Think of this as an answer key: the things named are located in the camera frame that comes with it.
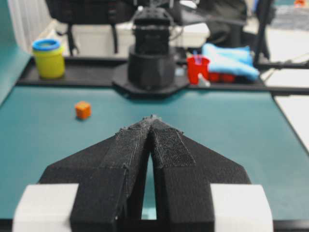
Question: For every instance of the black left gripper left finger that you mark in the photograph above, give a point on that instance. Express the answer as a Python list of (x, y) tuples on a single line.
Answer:
[(111, 176)]

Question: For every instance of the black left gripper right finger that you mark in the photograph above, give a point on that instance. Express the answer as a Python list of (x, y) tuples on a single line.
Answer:
[(183, 172)]

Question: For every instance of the orange cube block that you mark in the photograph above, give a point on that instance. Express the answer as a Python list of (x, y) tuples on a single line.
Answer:
[(83, 110)]

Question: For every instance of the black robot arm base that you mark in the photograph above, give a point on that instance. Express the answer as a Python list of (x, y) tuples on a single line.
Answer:
[(151, 68)]

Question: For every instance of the red plastic container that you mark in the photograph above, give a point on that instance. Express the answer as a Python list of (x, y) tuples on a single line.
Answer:
[(198, 69)]

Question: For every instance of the light blue cloth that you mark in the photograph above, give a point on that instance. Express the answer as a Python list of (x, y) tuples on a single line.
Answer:
[(236, 61)]

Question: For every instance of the yellow jar blue lid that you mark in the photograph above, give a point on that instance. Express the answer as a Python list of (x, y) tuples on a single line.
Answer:
[(49, 60)]

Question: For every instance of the black backpack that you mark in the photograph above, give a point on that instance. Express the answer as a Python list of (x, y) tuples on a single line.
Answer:
[(91, 12)]

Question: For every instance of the black metal stand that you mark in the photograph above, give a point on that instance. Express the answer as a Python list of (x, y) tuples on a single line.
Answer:
[(261, 40)]

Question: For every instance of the black table edge rail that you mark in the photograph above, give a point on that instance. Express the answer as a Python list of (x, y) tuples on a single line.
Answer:
[(112, 73)]

